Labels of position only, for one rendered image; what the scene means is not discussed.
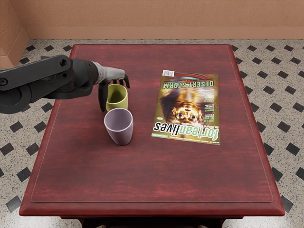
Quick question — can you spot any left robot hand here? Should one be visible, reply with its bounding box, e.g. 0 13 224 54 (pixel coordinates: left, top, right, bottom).
94 61 131 113

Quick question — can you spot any olive green cup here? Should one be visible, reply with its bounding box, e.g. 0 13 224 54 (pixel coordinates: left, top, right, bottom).
105 84 129 112

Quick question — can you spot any lilac cup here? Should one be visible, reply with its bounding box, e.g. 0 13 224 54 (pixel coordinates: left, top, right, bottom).
104 107 134 146

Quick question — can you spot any magazine with golden face cover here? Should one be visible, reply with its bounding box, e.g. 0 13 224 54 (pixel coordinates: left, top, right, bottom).
151 69 221 146

